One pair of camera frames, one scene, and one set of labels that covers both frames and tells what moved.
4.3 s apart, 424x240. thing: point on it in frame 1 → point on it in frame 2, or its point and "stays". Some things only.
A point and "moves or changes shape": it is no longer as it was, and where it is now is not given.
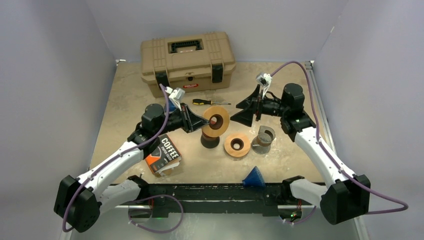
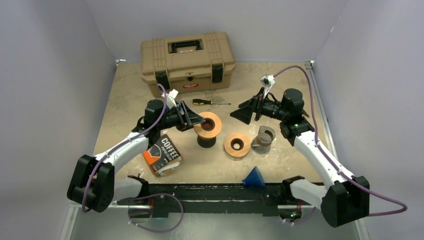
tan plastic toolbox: [194, 63] stays
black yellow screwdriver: [205, 102] stays
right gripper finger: [245, 117] stays
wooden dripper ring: [219, 120] moves or changes shape
